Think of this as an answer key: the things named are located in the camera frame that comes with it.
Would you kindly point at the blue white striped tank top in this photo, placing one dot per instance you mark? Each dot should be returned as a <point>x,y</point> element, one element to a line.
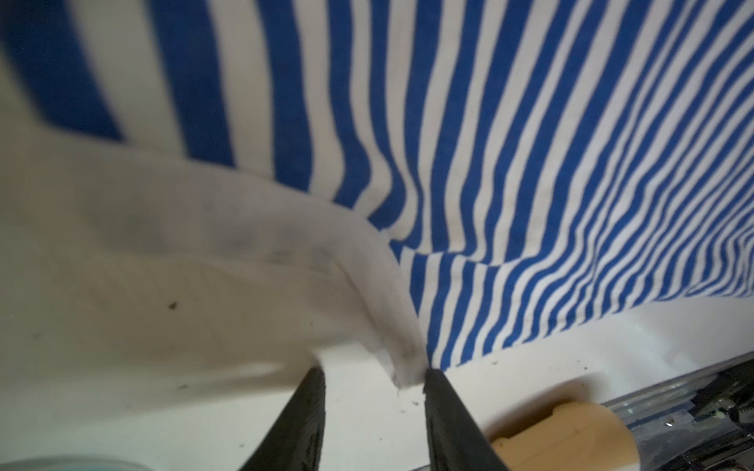
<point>490,172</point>

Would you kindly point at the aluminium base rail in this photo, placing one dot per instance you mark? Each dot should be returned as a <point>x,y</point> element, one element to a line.
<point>699,421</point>

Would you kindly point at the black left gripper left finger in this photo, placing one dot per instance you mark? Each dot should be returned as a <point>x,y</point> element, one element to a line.
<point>295,440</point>

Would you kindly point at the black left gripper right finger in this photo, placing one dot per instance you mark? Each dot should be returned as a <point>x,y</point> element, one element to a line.
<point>455,442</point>

